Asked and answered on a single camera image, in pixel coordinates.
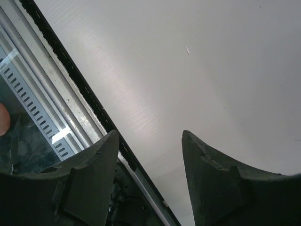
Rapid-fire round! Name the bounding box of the perforated grey cable tray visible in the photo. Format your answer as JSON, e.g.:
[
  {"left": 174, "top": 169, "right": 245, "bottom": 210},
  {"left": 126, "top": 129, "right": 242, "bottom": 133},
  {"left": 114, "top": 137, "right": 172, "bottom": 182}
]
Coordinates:
[{"left": 0, "top": 48, "right": 76, "bottom": 161}]

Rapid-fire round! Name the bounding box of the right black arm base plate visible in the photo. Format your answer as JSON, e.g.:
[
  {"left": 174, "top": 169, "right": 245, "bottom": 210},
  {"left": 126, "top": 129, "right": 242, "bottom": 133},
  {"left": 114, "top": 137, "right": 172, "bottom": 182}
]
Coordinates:
[{"left": 105, "top": 160, "right": 174, "bottom": 226}]

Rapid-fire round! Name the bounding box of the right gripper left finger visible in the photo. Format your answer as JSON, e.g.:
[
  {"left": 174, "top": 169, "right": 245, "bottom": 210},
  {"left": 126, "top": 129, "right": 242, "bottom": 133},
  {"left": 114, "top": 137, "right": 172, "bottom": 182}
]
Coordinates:
[{"left": 0, "top": 130, "right": 119, "bottom": 226}]

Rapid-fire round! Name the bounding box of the aluminium frame rail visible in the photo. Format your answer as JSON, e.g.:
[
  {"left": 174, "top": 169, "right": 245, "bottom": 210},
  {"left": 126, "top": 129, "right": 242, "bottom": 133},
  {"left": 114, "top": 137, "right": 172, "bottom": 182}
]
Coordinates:
[{"left": 0, "top": 0, "right": 182, "bottom": 226}]

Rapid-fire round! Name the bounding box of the pink bowl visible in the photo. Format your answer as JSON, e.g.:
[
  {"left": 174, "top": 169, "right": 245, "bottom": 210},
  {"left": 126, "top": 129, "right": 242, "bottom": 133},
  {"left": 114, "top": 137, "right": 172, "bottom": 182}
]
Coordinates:
[{"left": 0, "top": 103, "right": 11, "bottom": 136}]

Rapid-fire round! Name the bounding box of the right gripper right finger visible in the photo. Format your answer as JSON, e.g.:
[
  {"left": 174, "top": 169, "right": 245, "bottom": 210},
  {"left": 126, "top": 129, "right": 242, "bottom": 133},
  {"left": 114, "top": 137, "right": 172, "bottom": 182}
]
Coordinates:
[{"left": 182, "top": 130, "right": 301, "bottom": 226}]

